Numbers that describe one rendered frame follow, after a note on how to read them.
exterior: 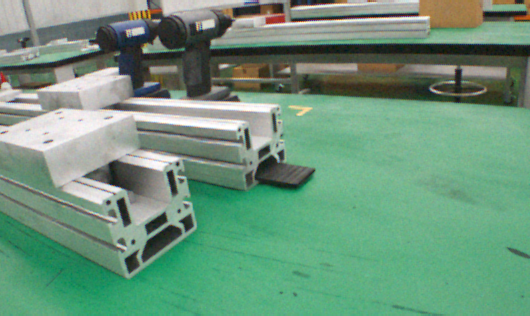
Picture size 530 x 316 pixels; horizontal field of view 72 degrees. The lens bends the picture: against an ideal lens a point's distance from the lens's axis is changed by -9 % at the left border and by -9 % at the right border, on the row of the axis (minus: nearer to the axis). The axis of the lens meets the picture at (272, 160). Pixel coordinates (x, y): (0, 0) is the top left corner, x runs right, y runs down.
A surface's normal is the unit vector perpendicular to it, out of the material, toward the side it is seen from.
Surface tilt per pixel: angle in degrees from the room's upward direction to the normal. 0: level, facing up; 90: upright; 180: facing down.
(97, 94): 90
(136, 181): 90
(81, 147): 90
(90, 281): 0
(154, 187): 90
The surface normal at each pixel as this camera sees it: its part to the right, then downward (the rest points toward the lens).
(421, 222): -0.11, -0.91
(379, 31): -0.50, 0.39
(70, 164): 0.83, 0.13
